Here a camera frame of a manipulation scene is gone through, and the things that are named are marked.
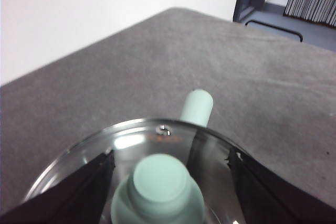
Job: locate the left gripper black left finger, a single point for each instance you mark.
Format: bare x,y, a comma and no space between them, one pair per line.
65,200

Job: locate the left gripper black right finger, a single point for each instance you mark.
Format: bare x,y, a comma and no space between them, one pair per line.
275,203

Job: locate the glass pot lid green knob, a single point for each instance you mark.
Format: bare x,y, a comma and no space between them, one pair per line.
162,182

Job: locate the mint green steamer pot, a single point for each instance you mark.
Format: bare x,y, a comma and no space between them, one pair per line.
197,106

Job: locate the black tube frame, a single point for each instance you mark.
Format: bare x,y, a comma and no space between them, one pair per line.
278,26

